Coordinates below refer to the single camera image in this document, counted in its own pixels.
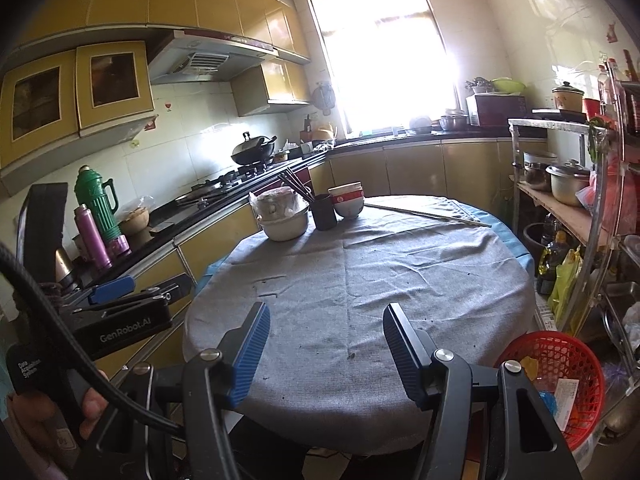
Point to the white dishes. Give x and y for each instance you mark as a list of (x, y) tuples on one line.
[(421, 123)]

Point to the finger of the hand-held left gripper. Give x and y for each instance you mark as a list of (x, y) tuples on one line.
[(42, 230), (112, 290)]

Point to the black wok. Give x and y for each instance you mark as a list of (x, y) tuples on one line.
[(252, 152)]

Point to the red plastic basket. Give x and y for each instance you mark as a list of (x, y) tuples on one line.
[(575, 355)]

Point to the black bucket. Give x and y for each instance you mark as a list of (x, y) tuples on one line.
[(532, 245)]

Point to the black kitchen countertop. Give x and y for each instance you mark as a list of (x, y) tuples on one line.
[(425, 139)]

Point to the black gas stove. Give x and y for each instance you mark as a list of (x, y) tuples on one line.
[(225, 182)]

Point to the metal storage rack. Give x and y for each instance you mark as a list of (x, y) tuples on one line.
[(515, 160)]

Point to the green thermos jug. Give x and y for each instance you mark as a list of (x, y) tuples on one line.
[(97, 200)]

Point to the cooking oil bottle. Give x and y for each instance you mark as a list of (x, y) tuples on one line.
[(552, 255)]

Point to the floral lidded pot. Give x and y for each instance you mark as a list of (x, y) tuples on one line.
[(567, 97)]

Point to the small yellow wall cabinet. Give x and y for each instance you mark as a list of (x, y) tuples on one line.
[(270, 85)]

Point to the pink red plastic bag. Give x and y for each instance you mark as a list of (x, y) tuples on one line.
[(605, 205)]

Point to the hanging kitchen utensil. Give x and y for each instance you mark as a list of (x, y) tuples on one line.
[(323, 97)]

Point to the steel basin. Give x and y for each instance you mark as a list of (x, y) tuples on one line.
[(622, 310)]

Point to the yellow plastic bag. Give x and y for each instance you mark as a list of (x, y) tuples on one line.
[(567, 285)]

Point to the grey range hood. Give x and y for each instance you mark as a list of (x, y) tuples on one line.
[(200, 57)]

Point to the pink thermos bottle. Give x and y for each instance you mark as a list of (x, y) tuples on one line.
[(92, 237)]

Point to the steel lidded pot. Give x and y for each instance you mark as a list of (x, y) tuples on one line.
[(567, 185)]

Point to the white pot in plastic bag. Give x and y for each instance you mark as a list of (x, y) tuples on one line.
[(277, 205)]

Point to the grey tablecloth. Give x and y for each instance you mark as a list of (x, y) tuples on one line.
[(350, 285)]

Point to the yellow round container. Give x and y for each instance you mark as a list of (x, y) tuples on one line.
[(326, 132)]

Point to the bright window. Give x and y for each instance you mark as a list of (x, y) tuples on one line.
[(385, 60)]

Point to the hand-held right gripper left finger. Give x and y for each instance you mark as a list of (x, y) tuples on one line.
[(252, 355)]

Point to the red cup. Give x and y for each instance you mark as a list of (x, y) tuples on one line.
[(592, 109)]

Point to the white bowl red band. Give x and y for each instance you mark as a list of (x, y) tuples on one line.
[(347, 207)]

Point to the red white carton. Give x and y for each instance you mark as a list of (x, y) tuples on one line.
[(565, 402)]

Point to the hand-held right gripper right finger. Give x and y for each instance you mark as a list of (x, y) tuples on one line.
[(402, 355)]

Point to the steel bowls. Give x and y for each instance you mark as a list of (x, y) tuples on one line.
[(454, 122)]

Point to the green plastic basin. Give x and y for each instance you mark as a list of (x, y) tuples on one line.
[(507, 86)]

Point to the blue under tablecloth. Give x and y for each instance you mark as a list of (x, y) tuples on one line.
[(500, 240)]

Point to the dark red cabinet front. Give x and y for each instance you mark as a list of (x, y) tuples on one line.
[(300, 180)]

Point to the dark microwave oven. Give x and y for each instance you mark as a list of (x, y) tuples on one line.
[(497, 110)]

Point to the yellow glass-door wall cabinet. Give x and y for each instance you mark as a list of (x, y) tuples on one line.
[(65, 95)]

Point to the long wooden stick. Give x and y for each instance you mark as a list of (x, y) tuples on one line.
[(430, 215)]

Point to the small potted plant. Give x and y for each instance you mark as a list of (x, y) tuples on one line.
[(479, 85)]

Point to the person's left hand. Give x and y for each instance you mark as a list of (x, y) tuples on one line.
[(95, 402)]

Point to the black induction cooker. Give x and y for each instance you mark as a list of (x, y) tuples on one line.
[(557, 115)]

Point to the wooden bowl in plastic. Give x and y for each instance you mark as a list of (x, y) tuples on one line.
[(135, 220)]

